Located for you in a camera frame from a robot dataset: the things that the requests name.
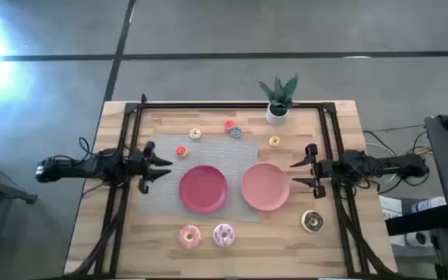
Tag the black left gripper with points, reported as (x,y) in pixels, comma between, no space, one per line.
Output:
(146,155)

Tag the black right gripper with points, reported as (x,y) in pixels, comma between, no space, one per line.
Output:
(317,171)

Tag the small orange-red donut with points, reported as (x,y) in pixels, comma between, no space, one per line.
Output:
(178,151)

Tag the small yellow donut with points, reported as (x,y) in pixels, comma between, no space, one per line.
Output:
(271,142)

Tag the small white donut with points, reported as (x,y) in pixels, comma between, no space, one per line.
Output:
(192,134)

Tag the large chocolate donut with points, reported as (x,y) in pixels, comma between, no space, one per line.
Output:
(306,222)

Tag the large pink donut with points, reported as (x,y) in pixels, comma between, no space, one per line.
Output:
(184,238)

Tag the small red donut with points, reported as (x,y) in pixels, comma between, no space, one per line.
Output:
(226,125)

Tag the small blue donut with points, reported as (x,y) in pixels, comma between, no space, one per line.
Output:
(233,132)

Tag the large purple donut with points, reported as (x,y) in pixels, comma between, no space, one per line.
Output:
(218,236)

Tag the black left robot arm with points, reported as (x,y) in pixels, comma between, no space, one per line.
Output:
(76,167)

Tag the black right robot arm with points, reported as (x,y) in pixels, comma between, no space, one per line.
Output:
(379,165)

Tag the light pink plate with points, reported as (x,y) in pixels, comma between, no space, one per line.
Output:
(265,186)

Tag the dark pink plate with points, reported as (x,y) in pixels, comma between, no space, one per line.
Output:
(203,189)

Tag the grey woven placemat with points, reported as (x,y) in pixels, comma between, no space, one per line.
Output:
(216,155)

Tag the green plant in white pot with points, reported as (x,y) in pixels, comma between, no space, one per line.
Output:
(278,99)

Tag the white printed box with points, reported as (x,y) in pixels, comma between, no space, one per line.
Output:
(390,208)

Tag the white plastic bottle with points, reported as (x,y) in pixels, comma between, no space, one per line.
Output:
(428,204)

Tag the white tape roll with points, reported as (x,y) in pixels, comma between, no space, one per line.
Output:
(418,239)

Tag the black aluminium table frame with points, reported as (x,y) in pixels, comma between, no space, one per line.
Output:
(228,105)

